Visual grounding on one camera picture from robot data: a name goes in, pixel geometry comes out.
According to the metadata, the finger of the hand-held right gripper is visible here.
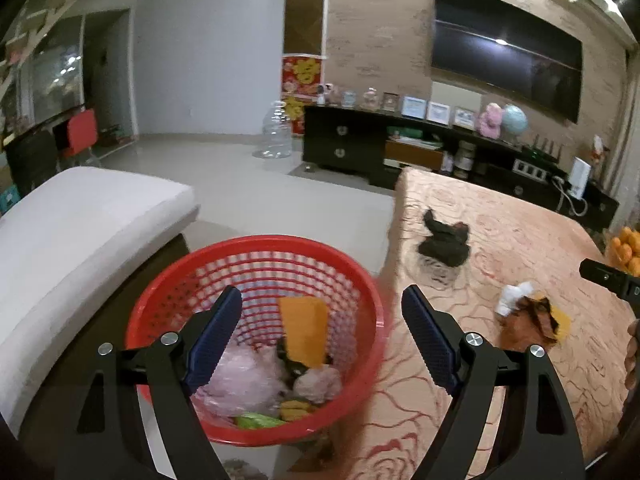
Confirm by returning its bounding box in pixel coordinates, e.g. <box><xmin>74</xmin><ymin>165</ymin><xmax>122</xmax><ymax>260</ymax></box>
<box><xmin>579</xmin><ymin>257</ymin><xmax>640</xmax><ymax>304</ymax></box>

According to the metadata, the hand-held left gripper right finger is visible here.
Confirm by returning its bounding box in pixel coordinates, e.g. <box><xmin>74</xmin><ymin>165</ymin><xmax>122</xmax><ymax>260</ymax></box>
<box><xmin>401</xmin><ymin>284</ymin><xmax>587</xmax><ymax>480</ymax></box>

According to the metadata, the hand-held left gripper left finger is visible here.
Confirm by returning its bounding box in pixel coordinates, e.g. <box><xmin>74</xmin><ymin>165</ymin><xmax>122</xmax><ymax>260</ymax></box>
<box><xmin>52</xmin><ymin>285</ymin><xmax>244</xmax><ymax>480</ymax></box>

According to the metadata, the clear plastic bag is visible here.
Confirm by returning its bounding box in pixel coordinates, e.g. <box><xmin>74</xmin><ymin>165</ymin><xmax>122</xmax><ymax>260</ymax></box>
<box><xmin>192</xmin><ymin>349</ymin><xmax>292</xmax><ymax>417</ymax></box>

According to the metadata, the yellow foam net sleeve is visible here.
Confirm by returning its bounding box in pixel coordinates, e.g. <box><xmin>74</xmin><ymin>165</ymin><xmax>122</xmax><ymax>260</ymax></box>
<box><xmin>547</xmin><ymin>309</ymin><xmax>572</xmax><ymax>342</ymax></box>
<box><xmin>278</xmin><ymin>297</ymin><xmax>332</xmax><ymax>367</ymax></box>

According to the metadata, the green wrapper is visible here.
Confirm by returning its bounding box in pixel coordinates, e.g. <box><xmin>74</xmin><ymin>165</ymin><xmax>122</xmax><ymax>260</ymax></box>
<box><xmin>234</xmin><ymin>411</ymin><xmax>287</xmax><ymax>429</ymax></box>

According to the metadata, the red plastic basket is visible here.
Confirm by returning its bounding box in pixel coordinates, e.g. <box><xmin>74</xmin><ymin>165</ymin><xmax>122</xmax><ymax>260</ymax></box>
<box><xmin>124</xmin><ymin>234</ymin><xmax>387</xmax><ymax>449</ymax></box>

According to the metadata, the brown yellow white sock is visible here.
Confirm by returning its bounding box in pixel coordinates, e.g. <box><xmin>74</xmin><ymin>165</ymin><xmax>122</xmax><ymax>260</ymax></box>
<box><xmin>501</xmin><ymin>294</ymin><xmax>562</xmax><ymax>348</ymax></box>

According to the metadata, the white tissue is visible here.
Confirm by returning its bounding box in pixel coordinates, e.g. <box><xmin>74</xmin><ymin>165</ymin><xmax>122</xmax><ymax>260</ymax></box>
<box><xmin>496</xmin><ymin>282</ymin><xmax>535</xmax><ymax>317</ymax></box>

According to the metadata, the grey paper ball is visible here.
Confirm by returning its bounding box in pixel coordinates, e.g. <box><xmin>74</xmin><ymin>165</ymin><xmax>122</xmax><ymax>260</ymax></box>
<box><xmin>293</xmin><ymin>364</ymin><xmax>343</xmax><ymax>403</ymax></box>

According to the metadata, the person's right hand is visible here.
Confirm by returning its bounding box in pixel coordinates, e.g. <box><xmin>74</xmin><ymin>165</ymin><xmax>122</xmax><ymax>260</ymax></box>
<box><xmin>625</xmin><ymin>317</ymin><xmax>640</xmax><ymax>392</ymax></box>

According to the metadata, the pile of oranges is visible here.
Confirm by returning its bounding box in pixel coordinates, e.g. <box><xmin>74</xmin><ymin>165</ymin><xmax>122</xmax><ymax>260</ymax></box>
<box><xmin>607</xmin><ymin>226</ymin><xmax>640</xmax><ymax>277</ymax></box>

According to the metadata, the black sock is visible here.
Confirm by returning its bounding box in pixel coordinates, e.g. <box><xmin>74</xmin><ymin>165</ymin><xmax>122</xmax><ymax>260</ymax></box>
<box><xmin>418</xmin><ymin>208</ymin><xmax>472</xmax><ymax>269</ymax></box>

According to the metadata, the white upright device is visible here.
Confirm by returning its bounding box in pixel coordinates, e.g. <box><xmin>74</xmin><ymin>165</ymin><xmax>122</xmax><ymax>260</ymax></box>
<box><xmin>569</xmin><ymin>157</ymin><xmax>591</xmax><ymax>200</ymax></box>

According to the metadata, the black wifi router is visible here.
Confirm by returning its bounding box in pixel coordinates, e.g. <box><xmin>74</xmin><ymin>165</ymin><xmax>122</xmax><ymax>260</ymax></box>
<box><xmin>522</xmin><ymin>134</ymin><xmax>564</xmax><ymax>164</ymax></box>

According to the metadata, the white sofa cushion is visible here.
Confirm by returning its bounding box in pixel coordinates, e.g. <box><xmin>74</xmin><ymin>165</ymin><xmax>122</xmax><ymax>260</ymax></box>
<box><xmin>0</xmin><ymin>166</ymin><xmax>196</xmax><ymax>437</ymax></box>

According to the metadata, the light blue globe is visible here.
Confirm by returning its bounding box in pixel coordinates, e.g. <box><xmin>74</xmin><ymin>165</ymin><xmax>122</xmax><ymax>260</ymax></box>
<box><xmin>502</xmin><ymin>103</ymin><xmax>529</xmax><ymax>139</ymax></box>

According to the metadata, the pink plush toy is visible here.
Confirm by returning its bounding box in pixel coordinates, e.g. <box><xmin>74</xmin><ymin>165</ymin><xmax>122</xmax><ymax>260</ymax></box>
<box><xmin>478</xmin><ymin>103</ymin><xmax>504</xmax><ymax>139</ymax></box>

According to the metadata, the dark television cabinet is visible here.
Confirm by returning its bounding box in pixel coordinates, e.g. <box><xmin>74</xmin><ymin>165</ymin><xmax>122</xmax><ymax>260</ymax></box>
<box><xmin>302</xmin><ymin>104</ymin><xmax>621</xmax><ymax>232</ymax></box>

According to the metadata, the large clear water bottle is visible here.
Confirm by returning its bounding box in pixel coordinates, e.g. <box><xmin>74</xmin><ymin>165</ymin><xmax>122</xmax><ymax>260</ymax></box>
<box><xmin>257</xmin><ymin>100</ymin><xmax>294</xmax><ymax>159</ymax></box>

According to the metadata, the red chair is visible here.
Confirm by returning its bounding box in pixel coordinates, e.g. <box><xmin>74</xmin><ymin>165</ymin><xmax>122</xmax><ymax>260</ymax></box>
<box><xmin>64</xmin><ymin>108</ymin><xmax>99</xmax><ymax>159</ymax></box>

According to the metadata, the black chair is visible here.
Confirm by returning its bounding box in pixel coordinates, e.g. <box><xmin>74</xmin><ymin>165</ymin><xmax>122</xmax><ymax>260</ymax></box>
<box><xmin>4</xmin><ymin>129</ymin><xmax>59</xmax><ymax>197</ymax></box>

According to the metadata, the white cable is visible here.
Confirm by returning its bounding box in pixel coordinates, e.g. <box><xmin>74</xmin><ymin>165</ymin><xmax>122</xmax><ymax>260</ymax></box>
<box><xmin>551</xmin><ymin>176</ymin><xmax>590</xmax><ymax>217</ymax></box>

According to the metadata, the wall television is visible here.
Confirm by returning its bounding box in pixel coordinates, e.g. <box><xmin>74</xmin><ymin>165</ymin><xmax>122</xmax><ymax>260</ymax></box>
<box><xmin>431</xmin><ymin>0</ymin><xmax>584</xmax><ymax>125</ymax></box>

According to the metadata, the red wall poster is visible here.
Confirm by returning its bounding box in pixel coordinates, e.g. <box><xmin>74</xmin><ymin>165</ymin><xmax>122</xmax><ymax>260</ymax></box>
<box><xmin>280</xmin><ymin>54</ymin><xmax>323</xmax><ymax>136</ymax></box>

